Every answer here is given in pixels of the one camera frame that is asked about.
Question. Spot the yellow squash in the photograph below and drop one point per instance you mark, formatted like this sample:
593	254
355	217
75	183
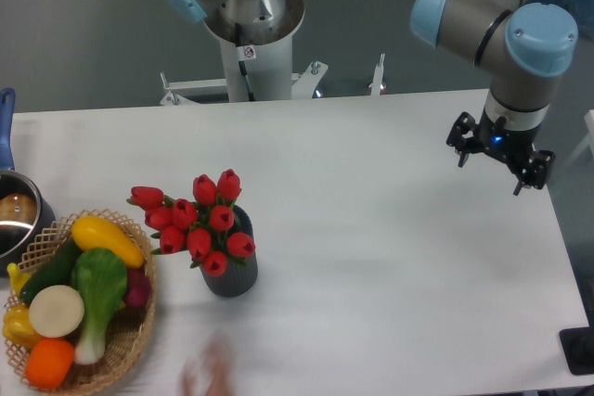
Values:
93	232

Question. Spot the black device at table edge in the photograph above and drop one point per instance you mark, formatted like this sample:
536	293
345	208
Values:
577	345

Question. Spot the white metal base frame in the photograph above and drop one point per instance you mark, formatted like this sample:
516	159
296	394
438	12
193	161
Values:
303	85

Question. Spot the white round radish slice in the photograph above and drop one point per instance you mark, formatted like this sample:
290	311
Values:
56	311

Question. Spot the dark grey ribbed vase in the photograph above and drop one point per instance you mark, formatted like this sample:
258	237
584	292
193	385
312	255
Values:
228	275

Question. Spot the yellow bell pepper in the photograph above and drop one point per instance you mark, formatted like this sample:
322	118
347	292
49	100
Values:
18	329

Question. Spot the white object right edge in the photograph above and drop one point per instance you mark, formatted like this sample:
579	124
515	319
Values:
584	146

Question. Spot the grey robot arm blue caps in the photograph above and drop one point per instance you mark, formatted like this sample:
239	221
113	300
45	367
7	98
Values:
526	47

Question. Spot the purple red onion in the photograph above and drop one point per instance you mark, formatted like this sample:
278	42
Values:
138	289

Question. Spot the green bok choy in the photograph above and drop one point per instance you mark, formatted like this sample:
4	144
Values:
100	277

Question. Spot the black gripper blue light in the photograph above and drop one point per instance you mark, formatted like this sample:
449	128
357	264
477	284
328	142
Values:
531	168

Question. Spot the red tulip bouquet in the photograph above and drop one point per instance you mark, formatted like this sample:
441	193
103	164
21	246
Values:
208	226

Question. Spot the yellow banana tip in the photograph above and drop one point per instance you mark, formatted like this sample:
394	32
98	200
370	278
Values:
17	278

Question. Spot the blurred human hand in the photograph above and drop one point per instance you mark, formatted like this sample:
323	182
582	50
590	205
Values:
213	375

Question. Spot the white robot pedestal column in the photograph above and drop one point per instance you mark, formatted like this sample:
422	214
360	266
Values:
257	72

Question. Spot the orange fruit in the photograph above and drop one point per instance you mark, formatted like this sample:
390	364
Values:
49	362

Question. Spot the dark green cucumber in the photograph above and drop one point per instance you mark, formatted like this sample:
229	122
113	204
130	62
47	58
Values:
56	271

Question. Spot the blue handled steel saucepan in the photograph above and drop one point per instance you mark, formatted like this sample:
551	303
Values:
24	211

